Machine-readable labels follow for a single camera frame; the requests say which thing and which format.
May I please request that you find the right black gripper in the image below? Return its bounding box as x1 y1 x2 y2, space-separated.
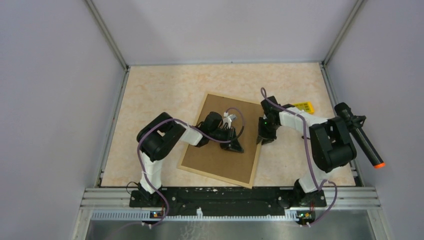
256 118 280 147

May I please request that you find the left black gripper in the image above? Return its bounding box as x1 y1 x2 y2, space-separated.
209 126 244 154

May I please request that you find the light wooden picture frame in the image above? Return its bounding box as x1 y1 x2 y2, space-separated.
176 92 265 190

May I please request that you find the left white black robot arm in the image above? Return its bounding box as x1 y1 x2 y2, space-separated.
136 111 246 207

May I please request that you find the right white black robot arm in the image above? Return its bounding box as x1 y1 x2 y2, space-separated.
256 96 357 206

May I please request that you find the yellow calculator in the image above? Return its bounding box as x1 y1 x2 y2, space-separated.
293 101 315 115

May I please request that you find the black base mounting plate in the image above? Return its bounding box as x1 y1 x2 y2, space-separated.
129 186 327 217

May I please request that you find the black microphone tripod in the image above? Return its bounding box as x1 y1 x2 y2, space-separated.
304 115 366 139

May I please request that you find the black microphone orange tip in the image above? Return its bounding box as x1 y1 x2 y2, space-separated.
334 102 386 169

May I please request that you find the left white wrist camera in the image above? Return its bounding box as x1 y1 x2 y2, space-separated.
222 112 237 129

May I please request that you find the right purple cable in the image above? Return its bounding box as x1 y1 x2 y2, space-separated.
260 87 339 228

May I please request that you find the purple cable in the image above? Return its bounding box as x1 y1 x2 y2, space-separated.
137 106 246 229
260 87 339 228

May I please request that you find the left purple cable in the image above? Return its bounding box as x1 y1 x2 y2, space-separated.
137 106 246 229

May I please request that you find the white toothed cable rail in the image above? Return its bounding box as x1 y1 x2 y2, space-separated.
90 208 299 222

